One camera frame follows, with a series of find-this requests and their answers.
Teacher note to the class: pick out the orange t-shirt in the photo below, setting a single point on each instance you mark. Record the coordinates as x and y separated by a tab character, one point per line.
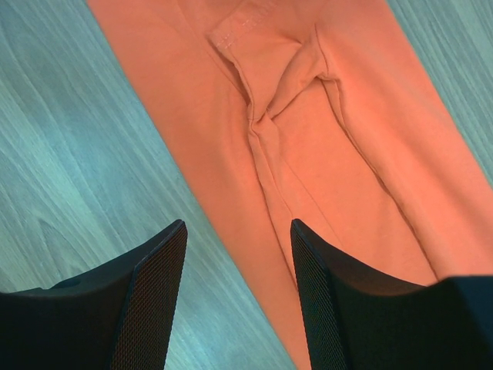
312	110

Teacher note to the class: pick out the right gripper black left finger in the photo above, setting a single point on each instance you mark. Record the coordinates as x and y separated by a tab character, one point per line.
118	315

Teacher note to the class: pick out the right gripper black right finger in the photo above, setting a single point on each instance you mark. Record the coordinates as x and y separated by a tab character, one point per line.
357	317

